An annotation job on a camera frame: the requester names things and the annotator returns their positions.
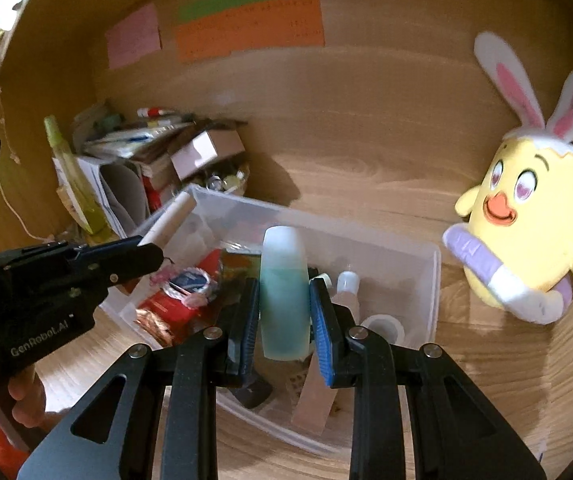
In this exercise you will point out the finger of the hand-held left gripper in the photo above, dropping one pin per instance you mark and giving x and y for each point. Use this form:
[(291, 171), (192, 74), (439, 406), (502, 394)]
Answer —
[(106, 245), (126, 262)]

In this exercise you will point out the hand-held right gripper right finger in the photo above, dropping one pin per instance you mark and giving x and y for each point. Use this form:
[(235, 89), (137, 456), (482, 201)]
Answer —
[(321, 340)]

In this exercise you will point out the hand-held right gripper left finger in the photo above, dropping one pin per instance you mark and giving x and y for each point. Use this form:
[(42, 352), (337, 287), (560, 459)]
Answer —
[(249, 330)]

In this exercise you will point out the teal squeeze tube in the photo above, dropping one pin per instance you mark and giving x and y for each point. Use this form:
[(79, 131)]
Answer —
[(284, 300)]

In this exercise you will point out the pink lip gloss tube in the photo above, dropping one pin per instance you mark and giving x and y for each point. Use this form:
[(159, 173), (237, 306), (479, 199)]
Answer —
[(171, 220)]

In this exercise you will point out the red tea packet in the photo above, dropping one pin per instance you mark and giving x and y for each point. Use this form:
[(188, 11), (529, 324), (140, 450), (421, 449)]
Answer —
[(166, 310)]

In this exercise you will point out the white tape roll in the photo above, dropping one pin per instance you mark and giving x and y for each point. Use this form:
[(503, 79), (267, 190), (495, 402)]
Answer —
[(396, 327)]

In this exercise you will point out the clear plastic storage bin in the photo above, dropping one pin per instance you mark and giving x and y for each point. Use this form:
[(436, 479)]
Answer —
[(261, 422)]

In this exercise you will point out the person's left hand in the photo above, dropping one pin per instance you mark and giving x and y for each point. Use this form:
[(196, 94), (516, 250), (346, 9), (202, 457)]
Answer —
[(29, 395)]

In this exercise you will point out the yellow sunscreen bottle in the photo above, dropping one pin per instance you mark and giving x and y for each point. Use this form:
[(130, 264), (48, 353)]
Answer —
[(69, 205)]

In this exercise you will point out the yellow-green spray bottle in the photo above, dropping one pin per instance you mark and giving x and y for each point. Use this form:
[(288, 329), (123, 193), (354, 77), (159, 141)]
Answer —
[(84, 195)]

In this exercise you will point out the white folded paper leaflets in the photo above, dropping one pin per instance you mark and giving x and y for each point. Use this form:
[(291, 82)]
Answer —
[(121, 190)]

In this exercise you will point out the red box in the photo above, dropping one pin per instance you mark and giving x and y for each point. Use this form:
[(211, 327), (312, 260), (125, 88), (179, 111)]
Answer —
[(154, 195)]

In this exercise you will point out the stack of paper leaflets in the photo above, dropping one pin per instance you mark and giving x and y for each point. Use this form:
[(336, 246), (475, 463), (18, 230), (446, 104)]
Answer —
[(131, 140)]

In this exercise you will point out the small white cardboard box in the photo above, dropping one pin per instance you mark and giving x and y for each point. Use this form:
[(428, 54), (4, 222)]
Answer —
[(201, 152)]

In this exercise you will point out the red white marker pen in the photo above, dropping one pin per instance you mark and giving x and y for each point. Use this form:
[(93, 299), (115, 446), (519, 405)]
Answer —
[(154, 111)]

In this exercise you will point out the pink sticky note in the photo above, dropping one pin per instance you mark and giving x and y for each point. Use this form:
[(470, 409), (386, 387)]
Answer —
[(134, 35)]

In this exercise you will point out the yellow chick plush toy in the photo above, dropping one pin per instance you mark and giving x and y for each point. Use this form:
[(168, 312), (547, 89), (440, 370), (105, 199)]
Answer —
[(531, 220)]

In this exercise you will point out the orange sticky note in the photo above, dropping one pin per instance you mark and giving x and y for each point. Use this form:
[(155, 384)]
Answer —
[(251, 30)]

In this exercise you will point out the green sticky note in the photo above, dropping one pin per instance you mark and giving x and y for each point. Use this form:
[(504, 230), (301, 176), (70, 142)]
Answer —
[(226, 2)]

